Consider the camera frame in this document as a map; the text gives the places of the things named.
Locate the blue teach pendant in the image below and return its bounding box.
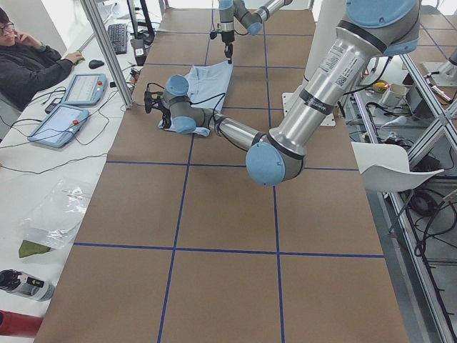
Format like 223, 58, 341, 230
27, 104, 89, 148
61, 74, 107, 106

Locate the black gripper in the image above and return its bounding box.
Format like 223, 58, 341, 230
144, 91, 171, 129
221, 30, 235, 64

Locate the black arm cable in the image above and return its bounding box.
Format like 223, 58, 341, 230
146, 82, 226, 124

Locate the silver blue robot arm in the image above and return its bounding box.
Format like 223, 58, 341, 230
210, 0, 293, 64
144, 1, 421, 186

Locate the black grey device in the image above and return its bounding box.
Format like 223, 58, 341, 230
1, 269, 55, 302

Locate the grey aluminium frame post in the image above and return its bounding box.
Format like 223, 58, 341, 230
81, 0, 134, 109

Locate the lower blue teach pendant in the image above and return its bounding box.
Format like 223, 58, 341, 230
27, 104, 89, 148

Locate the black computer mouse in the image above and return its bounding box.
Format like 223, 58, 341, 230
88, 59, 105, 69

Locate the light blue button-up shirt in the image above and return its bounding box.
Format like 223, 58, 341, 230
158, 61, 233, 137

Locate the white square cup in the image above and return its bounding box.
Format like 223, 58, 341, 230
381, 84, 408, 107

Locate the white moulded chair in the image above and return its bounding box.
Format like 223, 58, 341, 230
351, 141, 444, 192

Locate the upper blue teach pendant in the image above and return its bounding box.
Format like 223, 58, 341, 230
61, 74, 107, 106

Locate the seated person in black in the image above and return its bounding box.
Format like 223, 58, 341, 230
1, 11, 84, 111

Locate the black keyboard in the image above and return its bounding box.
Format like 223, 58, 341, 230
107, 24, 128, 54

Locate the clear plastic bag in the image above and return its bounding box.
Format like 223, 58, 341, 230
19, 178, 95, 249

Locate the green cloth piece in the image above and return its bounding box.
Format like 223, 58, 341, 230
18, 240, 51, 259

